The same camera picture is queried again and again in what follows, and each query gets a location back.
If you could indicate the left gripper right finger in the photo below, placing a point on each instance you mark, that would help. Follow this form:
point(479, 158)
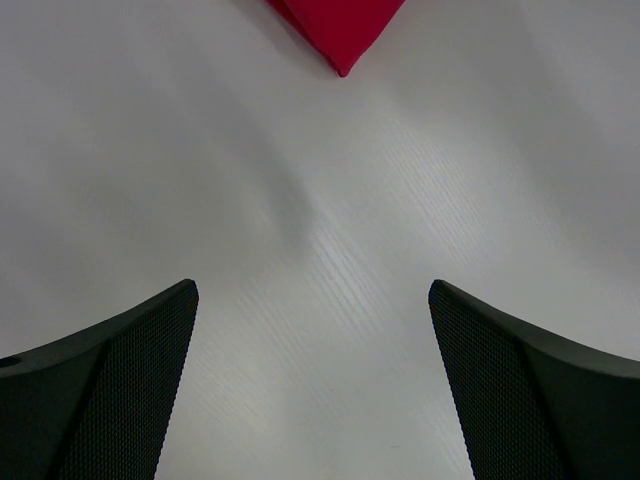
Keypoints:
point(532, 404)

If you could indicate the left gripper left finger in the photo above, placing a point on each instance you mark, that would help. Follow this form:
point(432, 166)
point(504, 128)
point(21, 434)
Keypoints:
point(97, 404)

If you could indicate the magenta t shirt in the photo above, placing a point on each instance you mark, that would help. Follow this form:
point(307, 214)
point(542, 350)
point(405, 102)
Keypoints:
point(341, 31)

